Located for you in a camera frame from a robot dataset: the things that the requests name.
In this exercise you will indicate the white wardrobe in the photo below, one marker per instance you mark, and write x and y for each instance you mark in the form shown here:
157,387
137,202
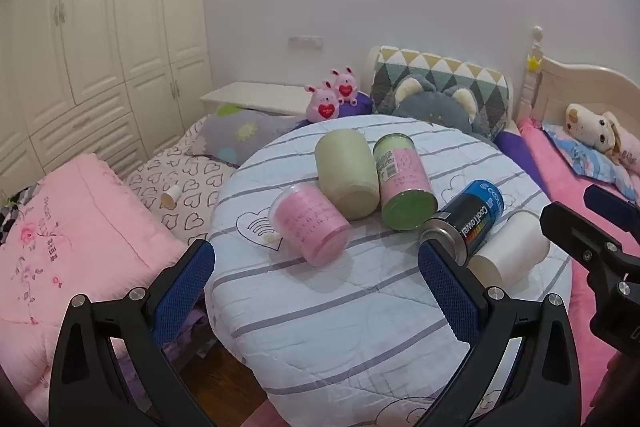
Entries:
122,79

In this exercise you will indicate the pink embroidered quilt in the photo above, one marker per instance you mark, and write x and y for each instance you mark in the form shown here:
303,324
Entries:
84,232

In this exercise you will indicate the blue cartoon pillow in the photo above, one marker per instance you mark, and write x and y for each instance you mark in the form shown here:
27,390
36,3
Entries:
587,162

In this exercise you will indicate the heart pattern bed sheet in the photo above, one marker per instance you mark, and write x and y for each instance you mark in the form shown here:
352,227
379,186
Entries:
201,179

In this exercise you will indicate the white bedside table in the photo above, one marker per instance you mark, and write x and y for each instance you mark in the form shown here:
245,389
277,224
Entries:
265,97

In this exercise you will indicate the pale green cup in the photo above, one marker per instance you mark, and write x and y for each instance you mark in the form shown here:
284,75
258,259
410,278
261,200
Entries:
347,174

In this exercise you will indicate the pink bunny plush front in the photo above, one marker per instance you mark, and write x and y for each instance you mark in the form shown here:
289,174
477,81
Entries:
323,104

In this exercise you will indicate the pink bunny plush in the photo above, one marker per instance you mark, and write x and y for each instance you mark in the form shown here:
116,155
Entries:
323,104
346,86

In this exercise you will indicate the pink bunny plush rear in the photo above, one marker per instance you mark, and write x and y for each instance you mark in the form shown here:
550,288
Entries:
346,86

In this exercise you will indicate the blue black towel can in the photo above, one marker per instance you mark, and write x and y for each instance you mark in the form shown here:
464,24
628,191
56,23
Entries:
464,223

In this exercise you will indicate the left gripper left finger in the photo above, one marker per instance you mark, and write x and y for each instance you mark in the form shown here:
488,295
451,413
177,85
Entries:
87,386

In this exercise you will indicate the white striped table quilt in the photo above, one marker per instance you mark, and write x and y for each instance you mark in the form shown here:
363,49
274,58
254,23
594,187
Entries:
361,341

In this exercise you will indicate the white paper cup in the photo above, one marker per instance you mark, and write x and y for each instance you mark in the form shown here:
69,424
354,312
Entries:
512,252

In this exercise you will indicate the cream dog plush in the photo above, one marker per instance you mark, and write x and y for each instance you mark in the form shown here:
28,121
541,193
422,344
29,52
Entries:
604,133

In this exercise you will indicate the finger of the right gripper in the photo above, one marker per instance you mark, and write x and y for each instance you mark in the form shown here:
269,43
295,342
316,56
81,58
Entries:
616,210
599,253

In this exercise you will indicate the white wall socket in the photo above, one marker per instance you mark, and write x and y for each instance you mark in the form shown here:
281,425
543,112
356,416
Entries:
305,43

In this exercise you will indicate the triangle pattern cushion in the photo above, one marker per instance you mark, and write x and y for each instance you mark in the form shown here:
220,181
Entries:
491,90

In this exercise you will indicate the grey flower pillow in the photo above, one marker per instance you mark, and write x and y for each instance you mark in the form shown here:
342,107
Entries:
233,134

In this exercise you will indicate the pink plastic cup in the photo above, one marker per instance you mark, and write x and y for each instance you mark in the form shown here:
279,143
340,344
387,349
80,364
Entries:
309,223

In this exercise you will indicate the grey cat plush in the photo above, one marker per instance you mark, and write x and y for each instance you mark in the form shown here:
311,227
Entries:
457,107

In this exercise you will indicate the small white bottle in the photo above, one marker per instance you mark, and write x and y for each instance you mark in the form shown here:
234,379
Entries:
170,197

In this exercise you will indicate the pink fleece blanket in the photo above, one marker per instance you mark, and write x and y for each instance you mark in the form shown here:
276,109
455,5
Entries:
563,185

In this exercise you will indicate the cream wooden headboard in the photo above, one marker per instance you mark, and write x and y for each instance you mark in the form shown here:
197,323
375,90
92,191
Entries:
546,94

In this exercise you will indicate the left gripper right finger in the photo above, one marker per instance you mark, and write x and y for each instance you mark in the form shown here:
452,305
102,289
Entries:
522,367

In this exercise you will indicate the green pink labelled can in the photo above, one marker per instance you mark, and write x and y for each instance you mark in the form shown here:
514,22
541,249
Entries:
406,196

